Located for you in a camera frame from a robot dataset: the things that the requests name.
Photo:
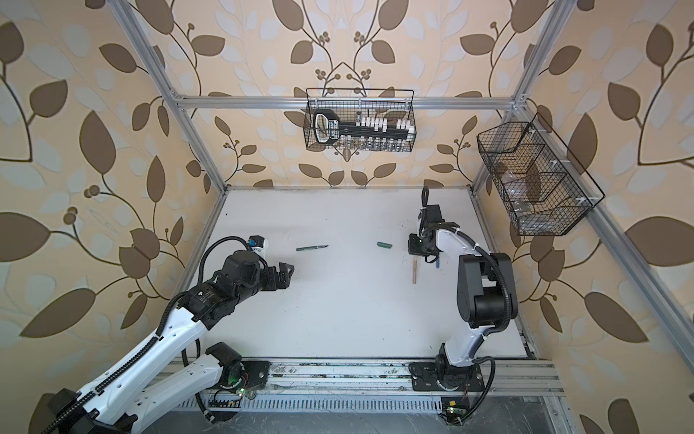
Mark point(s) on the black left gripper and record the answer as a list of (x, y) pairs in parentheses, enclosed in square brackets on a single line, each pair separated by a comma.
[(275, 284)]

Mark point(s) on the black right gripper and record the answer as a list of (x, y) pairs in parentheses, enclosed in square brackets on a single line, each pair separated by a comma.
[(413, 248)]

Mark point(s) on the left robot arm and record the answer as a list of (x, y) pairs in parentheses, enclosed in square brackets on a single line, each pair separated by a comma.
[(127, 398)]

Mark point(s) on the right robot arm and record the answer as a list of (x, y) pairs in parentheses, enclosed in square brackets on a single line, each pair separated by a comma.
[(486, 296)]

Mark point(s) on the green pen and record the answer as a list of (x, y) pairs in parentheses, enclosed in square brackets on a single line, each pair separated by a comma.
[(312, 248)]

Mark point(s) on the black tool in basket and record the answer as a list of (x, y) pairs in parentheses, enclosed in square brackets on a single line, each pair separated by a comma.
[(329, 128)]

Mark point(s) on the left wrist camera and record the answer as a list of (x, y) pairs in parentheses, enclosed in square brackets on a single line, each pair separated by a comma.
[(258, 245)]

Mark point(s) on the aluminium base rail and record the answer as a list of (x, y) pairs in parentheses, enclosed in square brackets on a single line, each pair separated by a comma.
[(391, 376)]

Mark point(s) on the side wire basket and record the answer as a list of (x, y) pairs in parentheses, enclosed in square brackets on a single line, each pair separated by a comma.
[(544, 187)]

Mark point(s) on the rear wire basket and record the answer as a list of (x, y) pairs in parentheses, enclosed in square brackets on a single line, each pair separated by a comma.
[(390, 102)]

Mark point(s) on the aluminium frame post right rear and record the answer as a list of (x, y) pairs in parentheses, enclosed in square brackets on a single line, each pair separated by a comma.
[(511, 108)]

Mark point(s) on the aluminium frame post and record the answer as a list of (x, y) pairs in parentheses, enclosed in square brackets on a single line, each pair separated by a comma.
[(125, 16), (511, 108)]

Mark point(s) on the aluminium frame post left rear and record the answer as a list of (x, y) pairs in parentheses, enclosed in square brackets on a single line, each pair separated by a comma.
[(125, 16)]

